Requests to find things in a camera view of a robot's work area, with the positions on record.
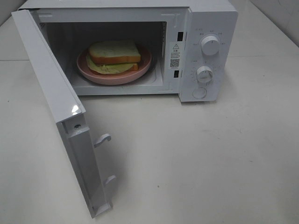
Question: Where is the white microwave oven body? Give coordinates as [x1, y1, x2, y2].
[18, 0, 238, 102]

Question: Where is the white round door button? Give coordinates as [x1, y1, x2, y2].
[192, 87, 207, 99]

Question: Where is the white lower timer knob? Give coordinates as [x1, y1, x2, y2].
[196, 66, 213, 83]

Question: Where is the white upper power knob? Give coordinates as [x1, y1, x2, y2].
[201, 34, 220, 56]

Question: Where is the white microwave door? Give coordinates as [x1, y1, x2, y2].
[12, 10, 116, 217]

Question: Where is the toast sandwich with lettuce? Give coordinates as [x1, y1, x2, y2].
[86, 40, 141, 75]

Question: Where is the glass microwave turntable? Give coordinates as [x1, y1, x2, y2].
[70, 61, 162, 87]

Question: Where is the pink round plate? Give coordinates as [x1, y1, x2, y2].
[77, 46, 152, 85]

